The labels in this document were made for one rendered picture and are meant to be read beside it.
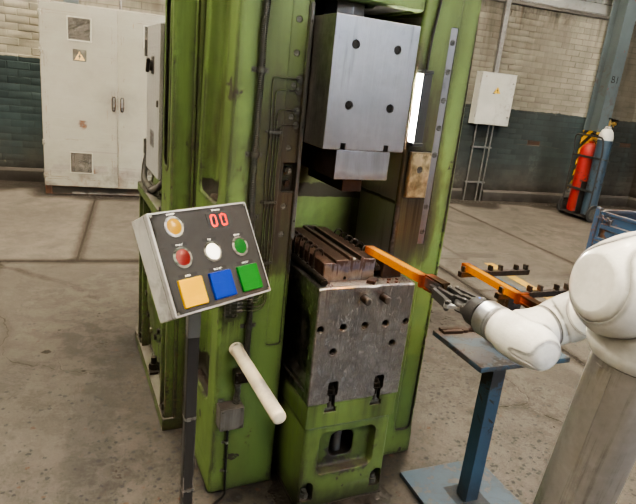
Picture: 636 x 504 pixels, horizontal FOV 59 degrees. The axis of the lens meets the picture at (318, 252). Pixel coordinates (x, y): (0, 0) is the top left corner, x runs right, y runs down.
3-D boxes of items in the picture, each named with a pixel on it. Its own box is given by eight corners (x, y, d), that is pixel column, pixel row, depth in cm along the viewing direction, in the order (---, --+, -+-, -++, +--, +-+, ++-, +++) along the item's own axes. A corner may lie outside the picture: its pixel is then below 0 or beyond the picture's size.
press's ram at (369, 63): (423, 154, 192) (443, 29, 180) (322, 149, 176) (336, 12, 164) (364, 138, 228) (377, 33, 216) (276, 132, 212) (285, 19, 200)
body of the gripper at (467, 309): (467, 331, 136) (444, 315, 144) (494, 328, 139) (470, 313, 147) (473, 303, 134) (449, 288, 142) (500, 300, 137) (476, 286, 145)
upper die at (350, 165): (386, 180, 189) (390, 152, 186) (333, 179, 181) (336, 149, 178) (332, 160, 225) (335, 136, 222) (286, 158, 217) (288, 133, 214)
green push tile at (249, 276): (264, 286, 164) (256, 262, 164) (244, 291, 158) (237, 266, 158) (260, 287, 165) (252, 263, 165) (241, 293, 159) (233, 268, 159)
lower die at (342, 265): (372, 278, 199) (376, 256, 197) (322, 282, 191) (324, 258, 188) (323, 244, 235) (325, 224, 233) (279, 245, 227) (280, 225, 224)
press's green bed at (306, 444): (380, 493, 227) (397, 391, 213) (295, 514, 211) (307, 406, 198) (323, 416, 275) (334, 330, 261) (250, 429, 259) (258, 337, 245)
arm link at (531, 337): (482, 352, 132) (526, 334, 136) (530, 387, 119) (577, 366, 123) (481, 313, 128) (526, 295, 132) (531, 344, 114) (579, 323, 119)
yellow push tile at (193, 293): (209, 302, 149) (202, 275, 149) (186, 308, 143) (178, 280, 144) (205, 303, 150) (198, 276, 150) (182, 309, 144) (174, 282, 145)
